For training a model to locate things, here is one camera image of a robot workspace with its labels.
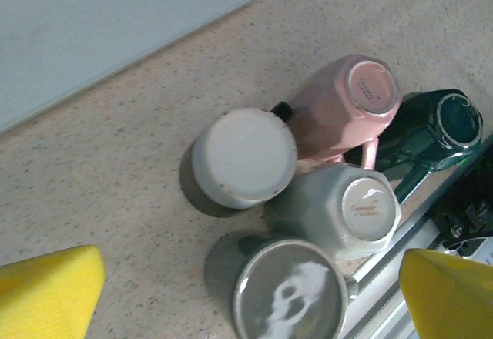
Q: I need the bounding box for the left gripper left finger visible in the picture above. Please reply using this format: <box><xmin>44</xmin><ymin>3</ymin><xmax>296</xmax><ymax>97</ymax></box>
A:
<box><xmin>0</xmin><ymin>244</ymin><xmax>107</xmax><ymax>339</ymax></box>

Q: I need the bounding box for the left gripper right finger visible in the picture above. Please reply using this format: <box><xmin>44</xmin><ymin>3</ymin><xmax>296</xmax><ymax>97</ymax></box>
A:
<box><xmin>398</xmin><ymin>248</ymin><xmax>493</xmax><ymax>339</ymax></box>

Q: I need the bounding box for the white faceted mug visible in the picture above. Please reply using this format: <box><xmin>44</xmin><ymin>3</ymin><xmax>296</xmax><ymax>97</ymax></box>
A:
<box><xmin>263</xmin><ymin>163</ymin><xmax>404</xmax><ymax>262</ymax></box>

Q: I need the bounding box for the grey mug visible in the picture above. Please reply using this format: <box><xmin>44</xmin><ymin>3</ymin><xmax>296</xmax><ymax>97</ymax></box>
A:
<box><xmin>203</xmin><ymin>230</ymin><xmax>361</xmax><ymax>339</ymax></box>

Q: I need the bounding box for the black mug white base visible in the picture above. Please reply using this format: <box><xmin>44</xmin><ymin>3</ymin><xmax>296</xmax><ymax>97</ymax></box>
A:
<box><xmin>190</xmin><ymin>99</ymin><xmax>300</xmax><ymax>211</ymax></box>

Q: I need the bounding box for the dark green faceted mug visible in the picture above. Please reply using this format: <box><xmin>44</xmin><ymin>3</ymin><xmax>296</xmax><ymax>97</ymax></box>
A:
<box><xmin>375</xmin><ymin>88</ymin><xmax>485</xmax><ymax>206</ymax></box>

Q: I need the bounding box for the pink faceted mug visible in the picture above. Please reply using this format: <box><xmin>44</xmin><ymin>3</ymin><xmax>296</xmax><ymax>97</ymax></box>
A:
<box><xmin>288</xmin><ymin>54</ymin><xmax>404</xmax><ymax>170</ymax></box>

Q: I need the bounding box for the white plastic tray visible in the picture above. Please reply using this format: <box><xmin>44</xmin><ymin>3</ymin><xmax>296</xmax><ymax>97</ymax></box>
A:
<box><xmin>0</xmin><ymin>0</ymin><xmax>260</xmax><ymax>135</ymax></box>

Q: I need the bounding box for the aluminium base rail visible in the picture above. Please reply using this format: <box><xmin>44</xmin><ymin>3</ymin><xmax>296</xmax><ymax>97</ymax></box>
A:
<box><xmin>338</xmin><ymin>134</ymin><xmax>493</xmax><ymax>339</ymax></box>

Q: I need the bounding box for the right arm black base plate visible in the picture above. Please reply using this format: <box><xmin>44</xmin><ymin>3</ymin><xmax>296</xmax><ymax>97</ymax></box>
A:
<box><xmin>429</xmin><ymin>134</ymin><xmax>493</xmax><ymax>257</ymax></box>

